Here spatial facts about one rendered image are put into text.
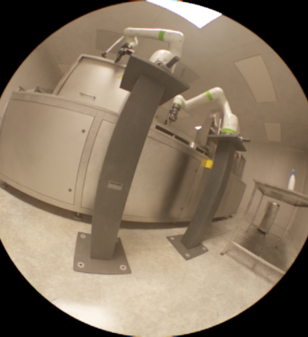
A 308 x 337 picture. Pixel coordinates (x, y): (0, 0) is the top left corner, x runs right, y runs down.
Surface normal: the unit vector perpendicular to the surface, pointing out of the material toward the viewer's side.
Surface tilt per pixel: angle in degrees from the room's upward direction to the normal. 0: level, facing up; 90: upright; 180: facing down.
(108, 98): 90
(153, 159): 90
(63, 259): 0
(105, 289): 0
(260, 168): 90
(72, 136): 90
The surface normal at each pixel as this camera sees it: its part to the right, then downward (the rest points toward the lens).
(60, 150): 0.41, 0.18
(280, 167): -0.85, -0.26
